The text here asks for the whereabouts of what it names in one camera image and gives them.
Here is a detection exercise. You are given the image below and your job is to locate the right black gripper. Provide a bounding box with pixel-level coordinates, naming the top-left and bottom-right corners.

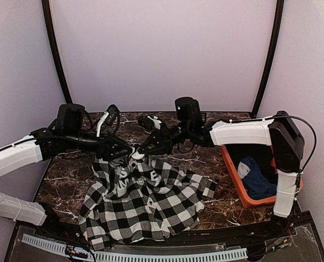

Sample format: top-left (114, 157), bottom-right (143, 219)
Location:
top-left (138, 120), bottom-right (191, 154)

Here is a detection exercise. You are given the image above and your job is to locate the black white plaid shirt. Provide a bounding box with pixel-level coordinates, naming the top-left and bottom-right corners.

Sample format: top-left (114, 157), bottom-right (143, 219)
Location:
top-left (78, 156), bottom-right (217, 240)

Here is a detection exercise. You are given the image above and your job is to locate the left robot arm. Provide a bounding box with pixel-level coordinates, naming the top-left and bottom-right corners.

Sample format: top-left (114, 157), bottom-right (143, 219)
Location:
top-left (0, 104), bottom-right (133, 238)

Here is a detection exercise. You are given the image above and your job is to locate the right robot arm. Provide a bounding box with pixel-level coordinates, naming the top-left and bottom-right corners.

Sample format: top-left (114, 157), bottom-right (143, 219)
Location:
top-left (137, 97), bottom-right (306, 237)

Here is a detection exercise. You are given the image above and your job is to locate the black garment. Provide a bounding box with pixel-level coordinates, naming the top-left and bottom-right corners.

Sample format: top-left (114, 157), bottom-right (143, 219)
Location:
top-left (226, 144), bottom-right (273, 165)

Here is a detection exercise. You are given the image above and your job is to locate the orange plastic basket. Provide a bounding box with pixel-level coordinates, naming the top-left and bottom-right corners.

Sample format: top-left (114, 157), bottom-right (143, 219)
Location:
top-left (220, 144), bottom-right (304, 210)

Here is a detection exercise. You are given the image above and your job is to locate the blue garment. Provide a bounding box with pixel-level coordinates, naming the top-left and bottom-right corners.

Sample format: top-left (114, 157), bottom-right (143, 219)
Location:
top-left (237, 157), bottom-right (277, 200)

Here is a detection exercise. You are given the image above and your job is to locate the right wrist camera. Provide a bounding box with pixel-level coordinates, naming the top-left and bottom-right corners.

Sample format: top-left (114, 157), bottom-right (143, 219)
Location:
top-left (138, 115), bottom-right (162, 131)

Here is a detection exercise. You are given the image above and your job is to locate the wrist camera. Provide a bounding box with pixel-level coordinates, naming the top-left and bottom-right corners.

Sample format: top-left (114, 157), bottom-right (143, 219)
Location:
top-left (96, 104), bottom-right (120, 138)
top-left (138, 115), bottom-right (162, 131)

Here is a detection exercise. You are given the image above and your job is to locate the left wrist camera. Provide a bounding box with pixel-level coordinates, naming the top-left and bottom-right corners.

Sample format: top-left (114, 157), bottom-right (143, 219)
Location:
top-left (96, 104), bottom-right (120, 138)

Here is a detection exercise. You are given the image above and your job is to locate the white slotted cable duct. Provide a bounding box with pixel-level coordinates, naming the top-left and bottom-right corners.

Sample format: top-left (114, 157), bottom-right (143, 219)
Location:
top-left (21, 234), bottom-right (248, 261)

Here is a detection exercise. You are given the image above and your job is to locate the black front rail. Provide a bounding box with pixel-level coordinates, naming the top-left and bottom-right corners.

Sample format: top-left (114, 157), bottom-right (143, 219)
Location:
top-left (13, 210), bottom-right (314, 252)

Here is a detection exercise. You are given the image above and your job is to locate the left black frame post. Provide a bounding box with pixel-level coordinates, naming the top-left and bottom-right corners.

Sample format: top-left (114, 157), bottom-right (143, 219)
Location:
top-left (41, 0), bottom-right (73, 103)

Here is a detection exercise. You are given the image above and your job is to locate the black frame post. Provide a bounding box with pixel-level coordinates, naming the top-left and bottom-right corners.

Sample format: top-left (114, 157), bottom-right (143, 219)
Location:
top-left (41, 0), bottom-right (73, 103)
top-left (250, 0), bottom-right (284, 118)

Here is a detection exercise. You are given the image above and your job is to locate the right black frame post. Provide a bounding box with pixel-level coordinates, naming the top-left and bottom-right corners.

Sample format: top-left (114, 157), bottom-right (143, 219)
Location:
top-left (250, 0), bottom-right (284, 118)

